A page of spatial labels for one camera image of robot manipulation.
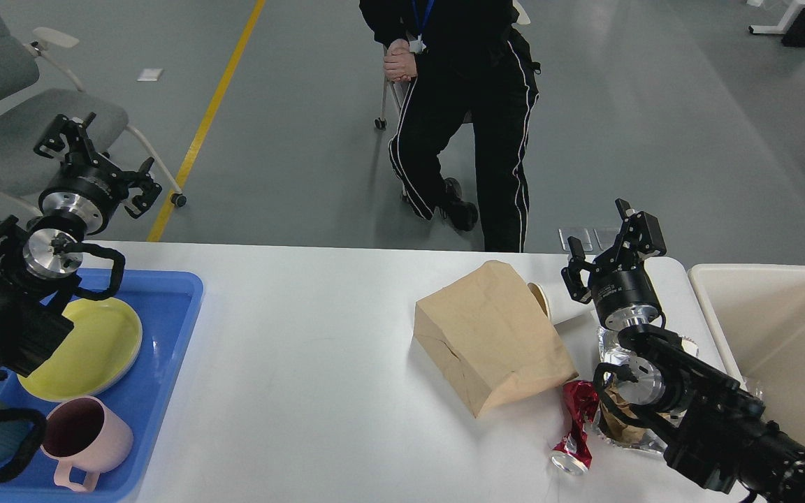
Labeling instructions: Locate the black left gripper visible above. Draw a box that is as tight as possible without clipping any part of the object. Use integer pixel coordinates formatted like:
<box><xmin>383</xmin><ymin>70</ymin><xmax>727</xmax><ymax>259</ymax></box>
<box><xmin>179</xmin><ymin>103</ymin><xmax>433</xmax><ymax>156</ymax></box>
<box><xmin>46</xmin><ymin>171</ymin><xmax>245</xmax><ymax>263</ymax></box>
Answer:
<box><xmin>33</xmin><ymin>112</ymin><xmax>163</xmax><ymax>235</ymax></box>

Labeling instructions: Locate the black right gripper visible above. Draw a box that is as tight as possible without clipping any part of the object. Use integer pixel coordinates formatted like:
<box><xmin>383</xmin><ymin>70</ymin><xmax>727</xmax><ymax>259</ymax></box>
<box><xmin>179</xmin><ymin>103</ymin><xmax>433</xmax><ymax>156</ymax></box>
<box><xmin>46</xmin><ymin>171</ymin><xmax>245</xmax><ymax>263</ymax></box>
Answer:
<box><xmin>561</xmin><ymin>198</ymin><xmax>667</xmax><ymax>330</ymax></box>

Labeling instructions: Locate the yellow plastic plate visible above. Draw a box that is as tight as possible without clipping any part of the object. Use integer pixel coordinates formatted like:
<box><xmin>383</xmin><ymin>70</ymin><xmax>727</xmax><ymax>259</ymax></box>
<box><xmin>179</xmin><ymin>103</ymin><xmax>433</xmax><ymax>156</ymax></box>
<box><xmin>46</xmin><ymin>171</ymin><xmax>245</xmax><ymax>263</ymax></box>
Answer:
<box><xmin>18</xmin><ymin>298</ymin><xmax>143</xmax><ymax>403</ymax></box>

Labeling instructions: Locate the pink plastic mug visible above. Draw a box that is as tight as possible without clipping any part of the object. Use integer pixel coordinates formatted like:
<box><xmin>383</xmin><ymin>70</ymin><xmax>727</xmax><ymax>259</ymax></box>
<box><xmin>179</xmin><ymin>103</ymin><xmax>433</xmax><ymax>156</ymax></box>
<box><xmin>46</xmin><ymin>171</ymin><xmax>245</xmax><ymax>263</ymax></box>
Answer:
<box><xmin>41</xmin><ymin>397</ymin><xmax>134</xmax><ymax>493</ymax></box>

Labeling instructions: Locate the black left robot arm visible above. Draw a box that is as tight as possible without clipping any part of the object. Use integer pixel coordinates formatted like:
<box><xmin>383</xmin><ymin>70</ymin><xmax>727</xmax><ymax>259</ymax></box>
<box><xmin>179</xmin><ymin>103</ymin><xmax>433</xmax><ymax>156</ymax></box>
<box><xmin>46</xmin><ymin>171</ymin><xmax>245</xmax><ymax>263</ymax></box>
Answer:
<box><xmin>0</xmin><ymin>112</ymin><xmax>162</xmax><ymax>483</ymax></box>

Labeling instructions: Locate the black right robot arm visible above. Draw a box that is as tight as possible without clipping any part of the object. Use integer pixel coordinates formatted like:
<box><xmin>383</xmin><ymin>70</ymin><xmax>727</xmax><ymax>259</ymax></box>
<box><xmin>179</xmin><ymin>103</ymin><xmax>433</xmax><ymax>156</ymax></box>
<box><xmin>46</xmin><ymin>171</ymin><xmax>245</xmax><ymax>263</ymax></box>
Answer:
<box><xmin>561</xmin><ymin>198</ymin><xmax>805</xmax><ymax>502</ymax></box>

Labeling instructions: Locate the white paper cup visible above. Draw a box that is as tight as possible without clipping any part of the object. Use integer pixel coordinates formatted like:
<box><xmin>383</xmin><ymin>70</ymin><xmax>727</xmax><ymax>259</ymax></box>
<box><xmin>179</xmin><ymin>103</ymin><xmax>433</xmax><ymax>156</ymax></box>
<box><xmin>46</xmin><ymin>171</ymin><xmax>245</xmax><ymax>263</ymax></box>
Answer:
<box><xmin>527</xmin><ymin>282</ymin><xmax>595</xmax><ymax>325</ymax></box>

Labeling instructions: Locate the crumpled foil wrapper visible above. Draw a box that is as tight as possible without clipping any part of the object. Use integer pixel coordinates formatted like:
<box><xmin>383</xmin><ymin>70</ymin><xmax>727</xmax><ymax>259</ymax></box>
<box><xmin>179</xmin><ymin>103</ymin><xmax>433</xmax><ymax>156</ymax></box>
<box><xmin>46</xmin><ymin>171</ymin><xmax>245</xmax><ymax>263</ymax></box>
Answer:
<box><xmin>594</xmin><ymin>327</ymin><xmax>766</xmax><ymax>455</ymax></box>

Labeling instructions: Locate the grey office chair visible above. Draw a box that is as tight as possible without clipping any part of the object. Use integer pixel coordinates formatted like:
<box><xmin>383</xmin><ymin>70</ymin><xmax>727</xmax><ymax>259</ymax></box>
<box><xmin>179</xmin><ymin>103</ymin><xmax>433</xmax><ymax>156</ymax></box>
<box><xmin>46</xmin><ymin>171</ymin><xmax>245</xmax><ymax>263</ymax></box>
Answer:
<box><xmin>0</xmin><ymin>16</ymin><xmax>187</xmax><ymax>207</ymax></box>

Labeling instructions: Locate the brown paper bag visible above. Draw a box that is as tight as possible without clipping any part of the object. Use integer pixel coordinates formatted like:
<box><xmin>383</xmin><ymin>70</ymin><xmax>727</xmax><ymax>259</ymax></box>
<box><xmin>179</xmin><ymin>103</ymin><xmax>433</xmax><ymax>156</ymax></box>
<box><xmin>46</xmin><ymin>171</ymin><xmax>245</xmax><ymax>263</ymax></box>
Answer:
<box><xmin>413</xmin><ymin>260</ymin><xmax>578</xmax><ymax>418</ymax></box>

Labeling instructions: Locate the blue plastic tray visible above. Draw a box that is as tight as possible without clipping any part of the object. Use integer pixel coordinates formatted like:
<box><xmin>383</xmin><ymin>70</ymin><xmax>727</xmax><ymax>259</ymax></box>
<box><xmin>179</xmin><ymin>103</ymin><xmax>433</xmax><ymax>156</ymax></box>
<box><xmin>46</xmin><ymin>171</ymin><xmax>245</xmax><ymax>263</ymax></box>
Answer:
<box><xmin>0</xmin><ymin>270</ymin><xmax>203</xmax><ymax>502</ymax></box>

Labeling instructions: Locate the beige plastic bin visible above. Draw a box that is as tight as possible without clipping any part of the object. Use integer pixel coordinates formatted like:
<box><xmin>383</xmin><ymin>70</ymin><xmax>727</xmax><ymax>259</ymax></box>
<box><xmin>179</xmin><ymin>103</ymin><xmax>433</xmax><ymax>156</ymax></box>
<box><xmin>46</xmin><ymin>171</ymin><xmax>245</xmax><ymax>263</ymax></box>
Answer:
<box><xmin>689</xmin><ymin>264</ymin><xmax>805</xmax><ymax>446</ymax></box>

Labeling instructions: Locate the crushed red can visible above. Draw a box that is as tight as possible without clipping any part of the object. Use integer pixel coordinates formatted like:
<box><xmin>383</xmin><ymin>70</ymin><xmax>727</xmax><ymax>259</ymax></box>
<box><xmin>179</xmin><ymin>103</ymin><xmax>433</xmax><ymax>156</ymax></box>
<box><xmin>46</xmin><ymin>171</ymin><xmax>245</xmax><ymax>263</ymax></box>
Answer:
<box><xmin>550</xmin><ymin>380</ymin><xmax>600</xmax><ymax>475</ymax></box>

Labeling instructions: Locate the person in black tracksuit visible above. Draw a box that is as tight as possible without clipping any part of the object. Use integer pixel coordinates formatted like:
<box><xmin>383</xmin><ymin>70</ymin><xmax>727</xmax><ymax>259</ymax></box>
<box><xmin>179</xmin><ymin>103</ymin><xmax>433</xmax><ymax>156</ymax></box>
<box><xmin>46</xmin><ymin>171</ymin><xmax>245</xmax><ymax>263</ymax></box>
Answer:
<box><xmin>358</xmin><ymin>1</ymin><xmax>539</xmax><ymax>254</ymax></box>

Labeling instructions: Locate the white chair under person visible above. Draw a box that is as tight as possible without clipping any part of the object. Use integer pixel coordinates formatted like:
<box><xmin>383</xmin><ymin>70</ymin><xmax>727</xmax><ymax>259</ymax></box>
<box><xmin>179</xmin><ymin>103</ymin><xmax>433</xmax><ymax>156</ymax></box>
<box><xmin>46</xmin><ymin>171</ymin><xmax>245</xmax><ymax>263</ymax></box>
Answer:
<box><xmin>375</xmin><ymin>0</ymin><xmax>532</xmax><ymax>205</ymax></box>

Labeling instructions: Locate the white desk base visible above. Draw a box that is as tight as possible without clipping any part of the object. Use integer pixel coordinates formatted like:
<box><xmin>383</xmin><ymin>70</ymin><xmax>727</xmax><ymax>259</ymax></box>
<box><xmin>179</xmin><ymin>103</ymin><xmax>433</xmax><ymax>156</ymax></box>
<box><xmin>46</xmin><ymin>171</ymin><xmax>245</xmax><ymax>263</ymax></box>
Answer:
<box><xmin>749</xmin><ymin>0</ymin><xmax>805</xmax><ymax>48</ymax></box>

